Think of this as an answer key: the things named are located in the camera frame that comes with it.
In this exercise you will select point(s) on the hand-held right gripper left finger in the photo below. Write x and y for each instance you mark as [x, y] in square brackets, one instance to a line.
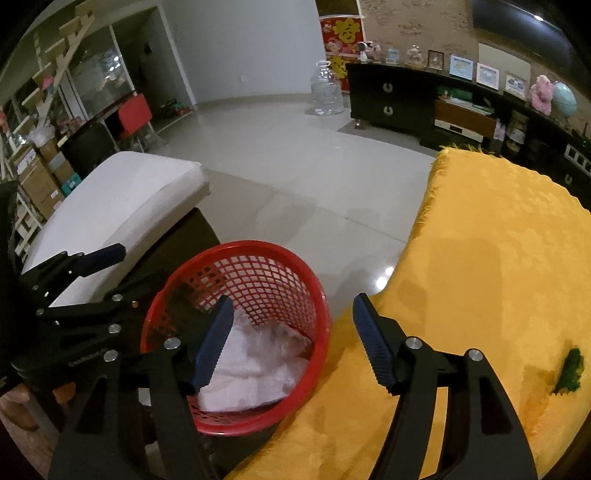
[214, 350]

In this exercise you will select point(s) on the white filled sack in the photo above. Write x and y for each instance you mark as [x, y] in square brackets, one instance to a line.
[42, 137]

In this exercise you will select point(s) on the red festive wall poster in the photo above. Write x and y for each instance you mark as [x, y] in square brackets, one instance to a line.
[340, 36]
[339, 71]

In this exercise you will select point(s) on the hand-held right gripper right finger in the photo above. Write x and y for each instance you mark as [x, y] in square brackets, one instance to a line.
[374, 346]

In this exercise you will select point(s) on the pink plush toy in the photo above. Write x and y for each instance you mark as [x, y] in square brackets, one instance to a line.
[541, 94]

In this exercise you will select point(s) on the beige wall board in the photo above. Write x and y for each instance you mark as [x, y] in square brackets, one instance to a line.
[501, 55]

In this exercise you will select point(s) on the red plastic mesh basket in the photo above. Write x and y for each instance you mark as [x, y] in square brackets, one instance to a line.
[258, 272]

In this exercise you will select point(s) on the stack of cardboard boxes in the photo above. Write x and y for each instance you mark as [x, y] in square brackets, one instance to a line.
[41, 184]

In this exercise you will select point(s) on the light blue globe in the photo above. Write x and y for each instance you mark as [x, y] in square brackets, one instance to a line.
[565, 101]

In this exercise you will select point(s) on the black television cabinet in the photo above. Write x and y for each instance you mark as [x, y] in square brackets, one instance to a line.
[374, 99]

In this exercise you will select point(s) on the person's left hand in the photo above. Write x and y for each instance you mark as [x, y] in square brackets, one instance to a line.
[18, 408]

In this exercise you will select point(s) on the white picture frame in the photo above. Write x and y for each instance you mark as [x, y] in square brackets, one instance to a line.
[487, 75]

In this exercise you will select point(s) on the blue picture frame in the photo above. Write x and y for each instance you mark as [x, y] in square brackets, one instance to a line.
[461, 68]

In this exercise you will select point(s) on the glass dome ornament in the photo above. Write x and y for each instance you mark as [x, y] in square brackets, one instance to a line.
[414, 56]

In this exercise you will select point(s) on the brown cabinet drawer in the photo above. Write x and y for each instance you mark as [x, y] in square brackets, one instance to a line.
[461, 119]

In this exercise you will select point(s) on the yellow tablecloth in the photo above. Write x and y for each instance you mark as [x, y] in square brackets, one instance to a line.
[485, 230]

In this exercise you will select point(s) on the white cushioned bench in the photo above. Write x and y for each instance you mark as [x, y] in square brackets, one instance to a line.
[129, 198]

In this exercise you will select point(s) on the wooden wall shelf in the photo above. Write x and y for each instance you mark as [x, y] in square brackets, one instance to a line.
[51, 69]

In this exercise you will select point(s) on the white robot figurine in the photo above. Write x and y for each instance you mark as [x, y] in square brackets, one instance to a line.
[364, 50]

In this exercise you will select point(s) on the glass sliding door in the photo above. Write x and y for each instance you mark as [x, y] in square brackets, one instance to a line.
[99, 69]

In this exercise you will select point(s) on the black chair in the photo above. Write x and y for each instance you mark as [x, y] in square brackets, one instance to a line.
[90, 147]

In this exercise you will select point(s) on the small dark photo frame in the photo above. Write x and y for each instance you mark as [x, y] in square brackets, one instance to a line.
[435, 60]

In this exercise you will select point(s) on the green boxes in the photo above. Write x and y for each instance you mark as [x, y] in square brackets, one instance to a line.
[461, 99]

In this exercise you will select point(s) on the green yellow cloth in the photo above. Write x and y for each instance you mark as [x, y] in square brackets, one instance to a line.
[570, 371]

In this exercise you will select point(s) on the white plastic bag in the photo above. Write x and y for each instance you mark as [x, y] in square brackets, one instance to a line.
[249, 369]

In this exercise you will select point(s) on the black wall television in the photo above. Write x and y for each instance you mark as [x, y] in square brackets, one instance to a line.
[521, 18]

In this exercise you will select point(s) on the pale picture frame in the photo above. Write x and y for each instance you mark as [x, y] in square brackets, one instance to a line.
[516, 85]

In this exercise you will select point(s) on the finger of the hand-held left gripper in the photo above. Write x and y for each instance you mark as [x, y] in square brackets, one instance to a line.
[138, 307]
[99, 259]

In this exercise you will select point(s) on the red chair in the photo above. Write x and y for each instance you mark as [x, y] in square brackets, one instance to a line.
[134, 113]

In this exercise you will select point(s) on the clear large water bottle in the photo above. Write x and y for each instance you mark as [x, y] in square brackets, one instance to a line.
[327, 90]

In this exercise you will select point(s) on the colourful toy pile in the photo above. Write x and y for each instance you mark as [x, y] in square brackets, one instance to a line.
[175, 107]

